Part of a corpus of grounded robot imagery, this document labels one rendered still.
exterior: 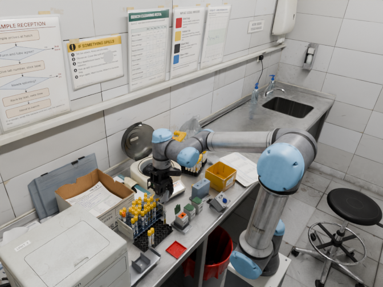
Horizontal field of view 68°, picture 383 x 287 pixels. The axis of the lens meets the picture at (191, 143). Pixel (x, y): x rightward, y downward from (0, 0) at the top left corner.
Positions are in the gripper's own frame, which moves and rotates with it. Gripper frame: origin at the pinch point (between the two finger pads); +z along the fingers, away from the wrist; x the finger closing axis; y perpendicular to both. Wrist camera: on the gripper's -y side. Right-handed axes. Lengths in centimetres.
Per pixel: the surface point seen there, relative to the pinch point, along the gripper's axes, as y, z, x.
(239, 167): -67, 16, 4
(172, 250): 7.8, 17.3, 11.6
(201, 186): -26.3, 7.6, 2.2
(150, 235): 13.4, 8.1, 4.2
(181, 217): -4.1, 9.9, 6.7
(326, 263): -106, 95, 71
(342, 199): -113, 40, 63
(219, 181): -39.0, 10.5, 5.4
